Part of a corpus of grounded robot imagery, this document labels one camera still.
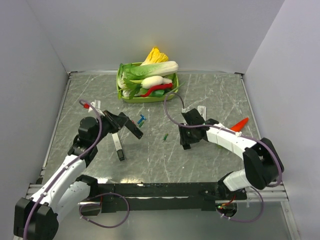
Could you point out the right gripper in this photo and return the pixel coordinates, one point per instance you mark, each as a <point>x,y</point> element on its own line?
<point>184,138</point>

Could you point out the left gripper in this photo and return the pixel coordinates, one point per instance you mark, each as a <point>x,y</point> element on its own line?
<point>116,122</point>

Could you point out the white battery cover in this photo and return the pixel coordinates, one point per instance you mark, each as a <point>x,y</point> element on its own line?
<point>202,111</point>

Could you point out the black remote control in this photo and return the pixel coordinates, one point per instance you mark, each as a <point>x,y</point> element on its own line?
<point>131,126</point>

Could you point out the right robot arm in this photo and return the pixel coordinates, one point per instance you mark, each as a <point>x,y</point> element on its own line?
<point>262,165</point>

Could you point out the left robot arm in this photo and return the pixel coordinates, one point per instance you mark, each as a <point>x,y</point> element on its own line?
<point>39,216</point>

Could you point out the green plastic tray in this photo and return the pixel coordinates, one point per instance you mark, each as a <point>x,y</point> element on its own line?
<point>155,96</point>

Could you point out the green parsley sprig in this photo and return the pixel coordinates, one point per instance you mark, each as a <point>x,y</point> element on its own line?
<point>128,88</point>

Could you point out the orange toy carrot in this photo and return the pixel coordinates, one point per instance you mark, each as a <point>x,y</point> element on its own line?
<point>240,125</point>

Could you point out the small green bok choy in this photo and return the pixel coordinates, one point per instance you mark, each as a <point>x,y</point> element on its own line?
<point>121,74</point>

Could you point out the red chili pepper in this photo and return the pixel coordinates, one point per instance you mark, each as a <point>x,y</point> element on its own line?
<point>157,87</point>

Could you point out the white toy radish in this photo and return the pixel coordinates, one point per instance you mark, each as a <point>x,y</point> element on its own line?
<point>152,81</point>

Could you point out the long green napa cabbage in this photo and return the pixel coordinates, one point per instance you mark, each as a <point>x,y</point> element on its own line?
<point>141,72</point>

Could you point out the black base bar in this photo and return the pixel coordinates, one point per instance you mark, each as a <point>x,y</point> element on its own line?
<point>116,197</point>

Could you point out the yellow toy cabbage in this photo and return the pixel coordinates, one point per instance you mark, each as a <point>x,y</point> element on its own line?
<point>155,56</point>

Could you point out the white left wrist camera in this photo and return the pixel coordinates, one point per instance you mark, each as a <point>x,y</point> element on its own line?
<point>97,105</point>

